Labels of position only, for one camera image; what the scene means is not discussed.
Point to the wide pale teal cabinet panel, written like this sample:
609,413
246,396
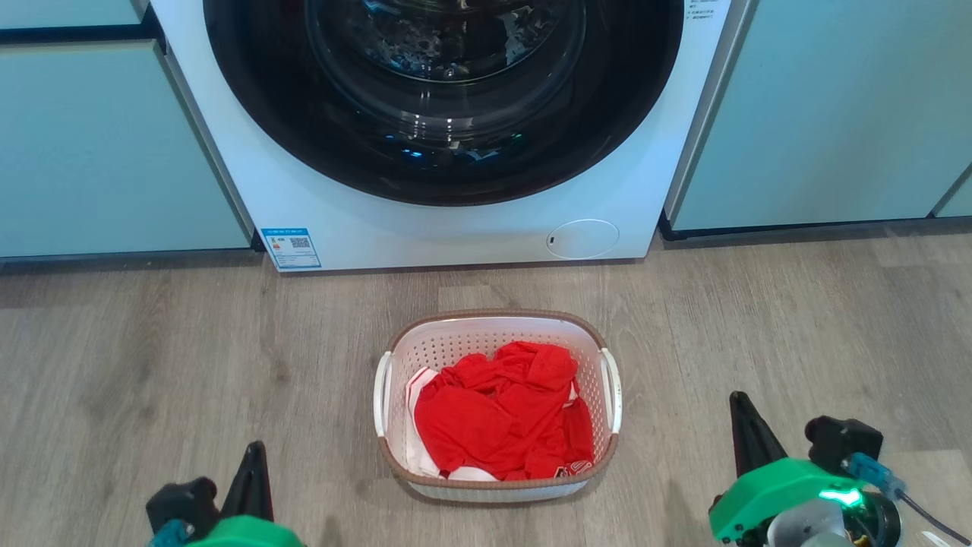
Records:
835,106

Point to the round white filter cover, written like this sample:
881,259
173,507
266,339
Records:
582,239

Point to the blue left camera connector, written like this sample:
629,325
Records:
167,534

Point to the blue energy label sticker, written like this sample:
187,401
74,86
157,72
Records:
291,248

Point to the white front-load washing machine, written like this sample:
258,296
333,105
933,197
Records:
486,235

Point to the blue camera connector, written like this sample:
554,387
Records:
873,472
167,534

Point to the small pale teal cabinet drawer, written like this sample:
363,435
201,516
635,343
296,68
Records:
61,11

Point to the white garment with red trim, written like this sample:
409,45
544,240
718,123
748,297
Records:
418,391

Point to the large pale teal cabinet door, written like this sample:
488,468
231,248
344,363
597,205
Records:
106,159

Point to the black round glass washer door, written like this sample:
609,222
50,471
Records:
266,114

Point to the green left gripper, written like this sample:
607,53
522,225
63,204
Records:
243,533

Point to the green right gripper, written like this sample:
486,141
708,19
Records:
774,490

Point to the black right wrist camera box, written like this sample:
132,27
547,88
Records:
839,441

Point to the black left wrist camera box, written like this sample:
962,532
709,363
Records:
182,501

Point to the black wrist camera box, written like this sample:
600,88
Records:
182,501
839,441

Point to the white perforated laundry basket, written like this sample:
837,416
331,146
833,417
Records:
463,343

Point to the blue right camera connector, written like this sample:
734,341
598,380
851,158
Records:
873,472

